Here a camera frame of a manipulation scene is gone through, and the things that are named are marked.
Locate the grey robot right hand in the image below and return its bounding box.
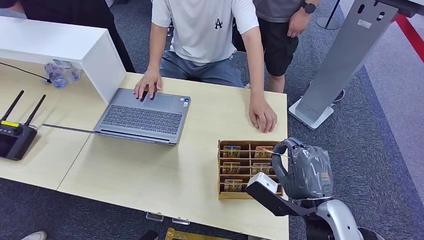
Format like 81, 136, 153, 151
271, 137, 334, 202

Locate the seated person's left hand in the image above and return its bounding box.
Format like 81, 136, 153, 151
248, 95, 278, 134

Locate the standing person's hand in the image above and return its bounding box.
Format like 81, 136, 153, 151
286, 9, 312, 39

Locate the seated person's right hand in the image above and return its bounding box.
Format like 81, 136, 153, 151
133, 68, 164, 101

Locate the gold printed card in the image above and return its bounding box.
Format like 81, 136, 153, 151
222, 162, 242, 175
263, 149, 290, 159
224, 179, 244, 193
251, 162, 273, 176
222, 146, 242, 159
254, 146, 275, 159

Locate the standing person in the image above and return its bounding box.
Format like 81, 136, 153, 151
231, 0, 321, 94

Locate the wooden card holder rack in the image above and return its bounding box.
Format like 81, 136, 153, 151
217, 139, 289, 201

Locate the seated person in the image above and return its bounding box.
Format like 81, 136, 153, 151
133, 0, 278, 134

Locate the person in black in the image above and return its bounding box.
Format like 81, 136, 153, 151
0, 0, 137, 74

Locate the black wristwatch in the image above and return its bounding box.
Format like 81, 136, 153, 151
301, 1, 317, 15

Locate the grey laptop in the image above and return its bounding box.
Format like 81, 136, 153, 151
93, 87, 192, 146

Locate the grey kiosk stand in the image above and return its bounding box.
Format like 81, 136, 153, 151
288, 0, 424, 131

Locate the dark shoe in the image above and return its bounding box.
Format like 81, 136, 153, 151
332, 89, 346, 104

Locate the clear plastic water bottle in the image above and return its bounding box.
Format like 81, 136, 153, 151
44, 62, 68, 89
53, 59, 82, 83

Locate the white desk shelf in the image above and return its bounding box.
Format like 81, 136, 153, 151
0, 16, 127, 105

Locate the red barrier bar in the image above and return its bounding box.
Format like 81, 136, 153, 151
392, 13, 424, 64

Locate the yellow printed sheet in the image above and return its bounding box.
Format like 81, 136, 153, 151
164, 227, 233, 240

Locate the black remote controller with antennas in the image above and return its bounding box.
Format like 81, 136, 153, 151
0, 90, 48, 162

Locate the small black block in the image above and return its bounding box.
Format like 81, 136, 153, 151
138, 228, 160, 240

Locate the black stanchion post base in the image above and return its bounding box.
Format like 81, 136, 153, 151
316, 0, 343, 32

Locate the thin black cable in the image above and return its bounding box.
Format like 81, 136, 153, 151
0, 61, 53, 83

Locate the clear acrylic bracket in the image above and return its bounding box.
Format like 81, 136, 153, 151
171, 216, 192, 227
145, 211, 165, 223

